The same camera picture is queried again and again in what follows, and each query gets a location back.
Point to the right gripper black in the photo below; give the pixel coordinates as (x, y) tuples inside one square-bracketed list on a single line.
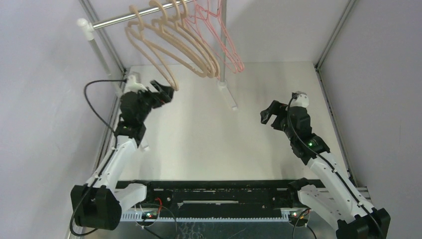
[(276, 115)]

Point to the pink wire hanger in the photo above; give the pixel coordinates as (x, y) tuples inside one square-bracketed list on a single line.
[(201, 29), (215, 23), (208, 21), (228, 54)]

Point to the beige hanger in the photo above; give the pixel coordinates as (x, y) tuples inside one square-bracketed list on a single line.
[(153, 52), (178, 46), (191, 43), (182, 29)]

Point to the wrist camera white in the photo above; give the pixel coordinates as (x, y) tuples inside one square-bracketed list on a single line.
[(133, 85), (299, 99)]

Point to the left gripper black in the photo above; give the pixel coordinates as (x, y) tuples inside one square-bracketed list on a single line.
[(166, 93)]

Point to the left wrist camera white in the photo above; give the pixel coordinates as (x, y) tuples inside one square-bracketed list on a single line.
[(133, 85)]

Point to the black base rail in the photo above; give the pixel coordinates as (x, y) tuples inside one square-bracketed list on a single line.
[(219, 201)]

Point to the metal clothes rack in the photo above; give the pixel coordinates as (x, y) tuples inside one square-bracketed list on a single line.
[(92, 24)]

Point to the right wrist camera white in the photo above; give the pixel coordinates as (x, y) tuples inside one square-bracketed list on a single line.
[(299, 99)]

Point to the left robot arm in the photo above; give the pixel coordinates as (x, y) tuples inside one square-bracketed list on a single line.
[(96, 204)]

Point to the aluminium frame structure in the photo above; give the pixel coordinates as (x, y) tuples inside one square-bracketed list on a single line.
[(96, 204)]

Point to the left circuit board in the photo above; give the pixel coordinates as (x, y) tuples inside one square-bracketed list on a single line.
[(149, 216)]

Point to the beige hanger bottom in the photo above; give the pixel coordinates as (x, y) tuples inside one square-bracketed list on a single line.
[(153, 52)]

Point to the right circuit board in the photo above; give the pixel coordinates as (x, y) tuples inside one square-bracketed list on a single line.
[(296, 220)]

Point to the circuit board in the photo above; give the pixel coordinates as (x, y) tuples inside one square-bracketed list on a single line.
[(296, 220), (149, 216)]

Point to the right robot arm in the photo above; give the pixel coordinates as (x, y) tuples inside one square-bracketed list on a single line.
[(346, 210)]

